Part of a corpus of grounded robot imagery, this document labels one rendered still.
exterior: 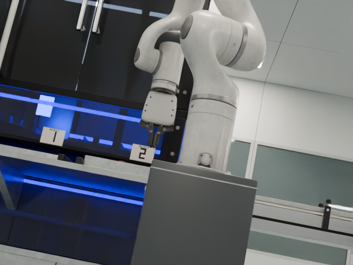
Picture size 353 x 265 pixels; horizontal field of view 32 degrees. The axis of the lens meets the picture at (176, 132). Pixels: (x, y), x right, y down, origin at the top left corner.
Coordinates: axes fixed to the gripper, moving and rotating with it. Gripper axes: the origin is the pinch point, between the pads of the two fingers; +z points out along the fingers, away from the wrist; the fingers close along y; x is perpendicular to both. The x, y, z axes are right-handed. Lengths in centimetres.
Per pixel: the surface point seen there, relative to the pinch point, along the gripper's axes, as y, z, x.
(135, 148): 9.2, -4.0, -38.2
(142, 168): 1.6, 8.8, -1.0
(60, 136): 38, -3, -38
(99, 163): 14.8, 9.8, -1.2
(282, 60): -75, -196, -420
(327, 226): -66, 10, -48
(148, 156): 4.1, -1.9, -38.2
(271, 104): -79, -171, -498
